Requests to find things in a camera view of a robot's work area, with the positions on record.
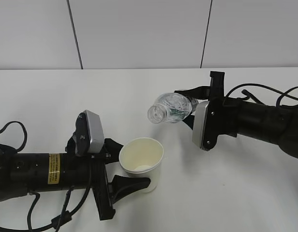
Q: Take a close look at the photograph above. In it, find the white paper cup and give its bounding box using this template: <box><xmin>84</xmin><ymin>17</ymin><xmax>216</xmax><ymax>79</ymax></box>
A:
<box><xmin>119</xmin><ymin>137</ymin><xmax>164</xmax><ymax>193</ymax></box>

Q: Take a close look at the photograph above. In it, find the clear water bottle green label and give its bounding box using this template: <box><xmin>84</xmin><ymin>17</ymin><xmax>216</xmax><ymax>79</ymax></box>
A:
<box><xmin>148</xmin><ymin>93</ymin><xmax>199</xmax><ymax>124</ymax></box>

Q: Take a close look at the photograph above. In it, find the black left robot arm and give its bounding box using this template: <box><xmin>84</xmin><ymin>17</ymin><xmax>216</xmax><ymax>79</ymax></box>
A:
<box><xmin>0</xmin><ymin>138</ymin><xmax>151</xmax><ymax>220</ymax></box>

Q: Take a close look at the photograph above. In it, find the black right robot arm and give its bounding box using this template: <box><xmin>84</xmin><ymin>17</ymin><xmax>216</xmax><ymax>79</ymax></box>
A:
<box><xmin>177</xmin><ymin>71</ymin><xmax>298</xmax><ymax>159</ymax></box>

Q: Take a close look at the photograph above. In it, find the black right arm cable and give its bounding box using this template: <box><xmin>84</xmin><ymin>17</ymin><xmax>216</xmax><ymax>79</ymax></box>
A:
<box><xmin>223</xmin><ymin>83</ymin><xmax>298</xmax><ymax>107</ymax></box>

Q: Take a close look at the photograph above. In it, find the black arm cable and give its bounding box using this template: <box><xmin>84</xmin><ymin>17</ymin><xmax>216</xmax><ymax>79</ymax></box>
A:
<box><xmin>0</xmin><ymin>120</ymin><xmax>91</xmax><ymax>232</ymax></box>
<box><xmin>223</xmin><ymin>83</ymin><xmax>298</xmax><ymax>107</ymax></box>

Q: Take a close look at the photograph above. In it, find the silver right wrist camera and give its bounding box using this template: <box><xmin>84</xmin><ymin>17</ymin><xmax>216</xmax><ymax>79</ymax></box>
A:
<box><xmin>192</xmin><ymin>101</ymin><xmax>209</xmax><ymax>151</ymax></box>

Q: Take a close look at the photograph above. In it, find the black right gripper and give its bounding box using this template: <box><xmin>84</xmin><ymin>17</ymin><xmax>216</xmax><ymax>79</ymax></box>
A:
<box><xmin>174</xmin><ymin>71</ymin><xmax>237</xmax><ymax>151</ymax></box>

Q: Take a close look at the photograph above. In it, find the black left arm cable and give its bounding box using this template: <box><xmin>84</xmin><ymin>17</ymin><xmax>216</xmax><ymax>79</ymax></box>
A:
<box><xmin>0</xmin><ymin>120</ymin><xmax>91</xmax><ymax>232</ymax></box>

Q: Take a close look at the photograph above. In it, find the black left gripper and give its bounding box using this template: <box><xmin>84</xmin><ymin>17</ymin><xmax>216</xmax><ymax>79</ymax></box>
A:
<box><xmin>90</xmin><ymin>138</ymin><xmax>151</xmax><ymax>220</ymax></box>

